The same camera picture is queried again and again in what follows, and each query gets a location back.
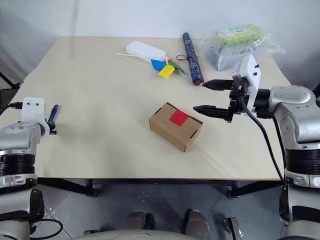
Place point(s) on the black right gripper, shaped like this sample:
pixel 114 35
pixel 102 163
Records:
pixel 237 96

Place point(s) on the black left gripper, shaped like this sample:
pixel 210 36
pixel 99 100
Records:
pixel 52 125

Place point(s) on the blue pen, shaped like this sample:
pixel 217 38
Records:
pixel 54 113

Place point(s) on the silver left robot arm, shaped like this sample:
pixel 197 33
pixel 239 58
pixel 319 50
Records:
pixel 17 140

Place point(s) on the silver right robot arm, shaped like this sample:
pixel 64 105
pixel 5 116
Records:
pixel 292 110

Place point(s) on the red tape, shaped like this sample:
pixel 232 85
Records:
pixel 178 118

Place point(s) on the brown cardboard box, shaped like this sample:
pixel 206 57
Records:
pixel 170 132

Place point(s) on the grey sponge pack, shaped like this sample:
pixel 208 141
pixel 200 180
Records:
pixel 225 56

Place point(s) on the blue patterned scroll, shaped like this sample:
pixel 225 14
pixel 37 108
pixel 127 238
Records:
pixel 192 57

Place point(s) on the black stand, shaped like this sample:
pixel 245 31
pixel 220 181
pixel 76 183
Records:
pixel 6 95

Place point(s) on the colourful paper pinwheel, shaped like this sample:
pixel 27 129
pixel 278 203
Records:
pixel 166 70

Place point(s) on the green sponge pack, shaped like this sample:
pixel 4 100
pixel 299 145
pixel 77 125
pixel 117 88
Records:
pixel 237 35

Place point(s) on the clear plastic bag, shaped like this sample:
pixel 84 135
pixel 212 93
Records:
pixel 265 47

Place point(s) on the white plastic case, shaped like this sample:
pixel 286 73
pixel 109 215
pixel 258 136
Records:
pixel 142 50

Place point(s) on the brown rounded shape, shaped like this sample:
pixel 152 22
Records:
pixel 197 223
pixel 135 220

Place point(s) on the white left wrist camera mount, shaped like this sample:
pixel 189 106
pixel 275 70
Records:
pixel 33 110

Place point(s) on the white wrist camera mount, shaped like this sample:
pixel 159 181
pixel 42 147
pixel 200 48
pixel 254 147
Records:
pixel 250 67
pixel 33 110

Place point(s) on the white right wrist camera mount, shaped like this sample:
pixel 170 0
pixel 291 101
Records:
pixel 250 67

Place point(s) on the black table frame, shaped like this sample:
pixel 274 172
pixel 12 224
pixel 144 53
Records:
pixel 75 186

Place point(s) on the metal floor bracket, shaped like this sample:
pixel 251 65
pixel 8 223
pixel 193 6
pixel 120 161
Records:
pixel 233 228

